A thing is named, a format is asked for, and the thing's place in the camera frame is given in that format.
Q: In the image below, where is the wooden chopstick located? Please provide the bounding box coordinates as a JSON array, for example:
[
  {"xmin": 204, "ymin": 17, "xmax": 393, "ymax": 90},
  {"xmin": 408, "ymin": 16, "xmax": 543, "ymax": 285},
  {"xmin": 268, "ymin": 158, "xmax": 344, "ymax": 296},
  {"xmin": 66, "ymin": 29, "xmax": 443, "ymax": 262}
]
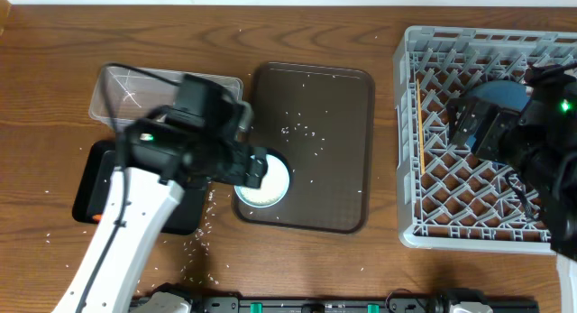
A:
[{"xmin": 416, "ymin": 78, "xmax": 426, "ymax": 175}]

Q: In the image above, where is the light blue rice bowl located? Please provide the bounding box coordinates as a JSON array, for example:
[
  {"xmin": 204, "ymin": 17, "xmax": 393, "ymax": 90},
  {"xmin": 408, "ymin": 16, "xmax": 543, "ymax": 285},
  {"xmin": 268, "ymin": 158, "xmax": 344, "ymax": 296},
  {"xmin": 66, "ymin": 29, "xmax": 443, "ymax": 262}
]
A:
[{"xmin": 234, "ymin": 154, "xmax": 290, "ymax": 208}]

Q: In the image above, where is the black waste tray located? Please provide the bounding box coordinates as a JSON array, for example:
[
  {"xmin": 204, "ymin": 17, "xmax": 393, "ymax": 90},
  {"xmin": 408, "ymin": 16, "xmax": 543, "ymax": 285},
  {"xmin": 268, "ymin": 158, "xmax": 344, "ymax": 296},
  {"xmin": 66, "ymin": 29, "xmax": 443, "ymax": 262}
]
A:
[{"xmin": 72, "ymin": 140, "xmax": 207, "ymax": 235}]

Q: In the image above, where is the brown serving tray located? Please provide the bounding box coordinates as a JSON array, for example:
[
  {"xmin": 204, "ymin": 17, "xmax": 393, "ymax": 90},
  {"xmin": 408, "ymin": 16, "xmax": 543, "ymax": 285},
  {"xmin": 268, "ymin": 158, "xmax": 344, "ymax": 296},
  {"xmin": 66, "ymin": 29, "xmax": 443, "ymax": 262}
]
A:
[{"xmin": 234, "ymin": 62, "xmax": 375, "ymax": 234}]

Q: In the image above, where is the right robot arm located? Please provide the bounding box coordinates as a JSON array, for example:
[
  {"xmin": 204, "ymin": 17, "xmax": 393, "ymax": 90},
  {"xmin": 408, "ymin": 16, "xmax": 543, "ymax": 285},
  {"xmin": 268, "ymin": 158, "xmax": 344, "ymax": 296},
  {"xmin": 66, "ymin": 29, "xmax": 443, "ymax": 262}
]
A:
[{"xmin": 445, "ymin": 63, "xmax": 576, "ymax": 312}]

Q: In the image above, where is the clear plastic bin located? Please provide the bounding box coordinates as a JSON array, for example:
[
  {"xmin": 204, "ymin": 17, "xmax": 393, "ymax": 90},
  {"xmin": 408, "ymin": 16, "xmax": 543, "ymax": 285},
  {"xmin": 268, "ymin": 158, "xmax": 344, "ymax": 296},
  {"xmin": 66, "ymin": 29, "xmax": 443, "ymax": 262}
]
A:
[{"xmin": 89, "ymin": 67, "xmax": 243, "ymax": 130}]

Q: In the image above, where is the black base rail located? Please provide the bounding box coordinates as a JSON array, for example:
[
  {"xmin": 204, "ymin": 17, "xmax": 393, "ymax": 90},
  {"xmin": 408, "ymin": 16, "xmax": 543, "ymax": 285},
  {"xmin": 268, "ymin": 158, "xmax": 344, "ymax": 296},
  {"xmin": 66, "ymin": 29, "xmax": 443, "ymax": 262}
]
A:
[{"xmin": 130, "ymin": 283, "xmax": 541, "ymax": 313}]

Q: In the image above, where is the grey dishwasher rack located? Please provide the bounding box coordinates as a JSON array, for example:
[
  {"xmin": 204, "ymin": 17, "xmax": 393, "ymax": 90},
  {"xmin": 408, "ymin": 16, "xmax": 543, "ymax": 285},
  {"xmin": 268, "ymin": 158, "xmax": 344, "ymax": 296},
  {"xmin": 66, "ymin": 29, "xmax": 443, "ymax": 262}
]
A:
[{"xmin": 393, "ymin": 26, "xmax": 576, "ymax": 254}]

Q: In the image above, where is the dark blue plate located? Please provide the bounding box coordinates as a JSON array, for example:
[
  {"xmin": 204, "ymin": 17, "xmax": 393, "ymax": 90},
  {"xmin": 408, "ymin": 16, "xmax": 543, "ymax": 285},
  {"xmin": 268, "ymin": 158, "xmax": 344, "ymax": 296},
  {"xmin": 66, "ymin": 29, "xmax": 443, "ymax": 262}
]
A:
[{"xmin": 464, "ymin": 80, "xmax": 528, "ymax": 150}]

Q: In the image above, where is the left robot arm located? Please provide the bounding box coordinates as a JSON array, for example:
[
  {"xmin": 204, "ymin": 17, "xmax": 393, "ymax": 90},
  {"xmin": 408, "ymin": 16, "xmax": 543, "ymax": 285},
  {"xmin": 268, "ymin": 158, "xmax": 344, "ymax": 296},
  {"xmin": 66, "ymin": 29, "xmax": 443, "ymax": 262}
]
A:
[{"xmin": 55, "ymin": 74, "xmax": 268, "ymax": 312}]

